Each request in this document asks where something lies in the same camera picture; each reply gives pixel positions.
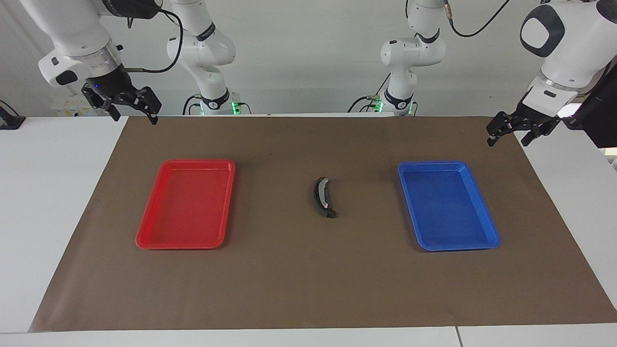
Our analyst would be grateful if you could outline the white wall socket box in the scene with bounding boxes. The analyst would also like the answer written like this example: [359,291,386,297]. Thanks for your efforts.
[51,93,97,117]

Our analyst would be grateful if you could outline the black base cable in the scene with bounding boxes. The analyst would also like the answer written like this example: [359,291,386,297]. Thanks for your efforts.
[182,94,203,115]
[348,72,392,113]

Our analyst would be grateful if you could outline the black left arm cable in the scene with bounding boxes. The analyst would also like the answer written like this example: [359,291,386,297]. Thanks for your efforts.
[443,0,510,38]

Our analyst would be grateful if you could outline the red plastic tray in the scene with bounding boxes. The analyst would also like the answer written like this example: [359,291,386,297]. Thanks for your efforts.
[136,159,236,250]

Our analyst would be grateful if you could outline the long curved brake pad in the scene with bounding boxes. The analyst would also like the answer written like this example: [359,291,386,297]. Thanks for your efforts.
[313,176,338,219]

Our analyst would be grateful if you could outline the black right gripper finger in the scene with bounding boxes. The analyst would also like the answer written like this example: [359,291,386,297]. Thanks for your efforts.
[133,87,161,125]
[81,86,121,122]

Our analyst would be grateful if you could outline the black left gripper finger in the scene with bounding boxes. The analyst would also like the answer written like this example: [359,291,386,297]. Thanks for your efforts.
[522,118,561,147]
[486,112,514,147]

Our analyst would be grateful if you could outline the brown table mat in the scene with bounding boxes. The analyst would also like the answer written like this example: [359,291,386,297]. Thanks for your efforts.
[28,116,617,333]

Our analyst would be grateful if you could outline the blue plastic tray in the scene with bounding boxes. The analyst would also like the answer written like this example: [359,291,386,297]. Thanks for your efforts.
[398,160,501,252]

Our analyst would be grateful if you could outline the black clamp device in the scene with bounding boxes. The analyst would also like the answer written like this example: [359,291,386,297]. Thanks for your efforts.
[0,100,26,131]

